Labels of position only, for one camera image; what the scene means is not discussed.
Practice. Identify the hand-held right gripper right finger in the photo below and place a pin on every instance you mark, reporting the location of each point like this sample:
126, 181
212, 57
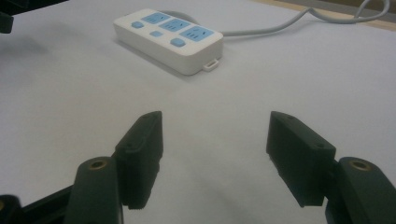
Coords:
299, 155

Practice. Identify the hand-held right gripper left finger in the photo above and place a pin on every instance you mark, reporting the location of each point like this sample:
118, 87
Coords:
140, 155

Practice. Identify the white and blue power strip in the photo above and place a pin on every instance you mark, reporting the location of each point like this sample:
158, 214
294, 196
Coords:
174, 40

